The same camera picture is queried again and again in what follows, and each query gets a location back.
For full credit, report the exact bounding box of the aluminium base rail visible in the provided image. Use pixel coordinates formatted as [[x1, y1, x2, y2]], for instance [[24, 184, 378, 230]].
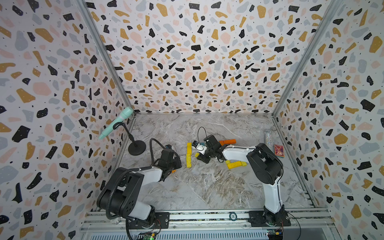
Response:
[[80, 208, 341, 240]]

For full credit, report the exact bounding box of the black microphone stand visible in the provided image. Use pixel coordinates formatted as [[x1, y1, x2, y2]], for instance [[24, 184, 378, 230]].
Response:
[[115, 123, 147, 156]]

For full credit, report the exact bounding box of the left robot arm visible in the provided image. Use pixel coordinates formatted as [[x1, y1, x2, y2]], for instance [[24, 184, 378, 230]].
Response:
[[97, 148, 182, 228]]

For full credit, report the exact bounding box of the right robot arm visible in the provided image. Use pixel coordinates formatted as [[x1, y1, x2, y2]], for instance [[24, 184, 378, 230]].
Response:
[[192, 135, 287, 226]]

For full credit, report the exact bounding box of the yellow block front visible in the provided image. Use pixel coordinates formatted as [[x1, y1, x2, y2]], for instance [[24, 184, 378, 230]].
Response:
[[227, 161, 243, 170]]

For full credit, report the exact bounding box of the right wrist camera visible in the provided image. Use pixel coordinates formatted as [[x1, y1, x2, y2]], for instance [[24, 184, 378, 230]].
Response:
[[192, 141, 208, 155]]

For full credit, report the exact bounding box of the glitter tube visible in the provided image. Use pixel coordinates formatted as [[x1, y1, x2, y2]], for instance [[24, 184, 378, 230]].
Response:
[[265, 129, 274, 151]]

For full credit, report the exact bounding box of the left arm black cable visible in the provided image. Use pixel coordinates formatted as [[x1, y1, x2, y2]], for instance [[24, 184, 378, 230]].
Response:
[[104, 137, 167, 240]]

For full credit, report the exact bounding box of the mint green microphone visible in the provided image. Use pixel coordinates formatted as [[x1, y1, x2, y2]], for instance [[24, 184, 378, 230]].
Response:
[[99, 107, 134, 140]]

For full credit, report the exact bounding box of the pink card box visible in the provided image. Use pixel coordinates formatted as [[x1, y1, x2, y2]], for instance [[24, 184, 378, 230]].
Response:
[[274, 145, 285, 158]]

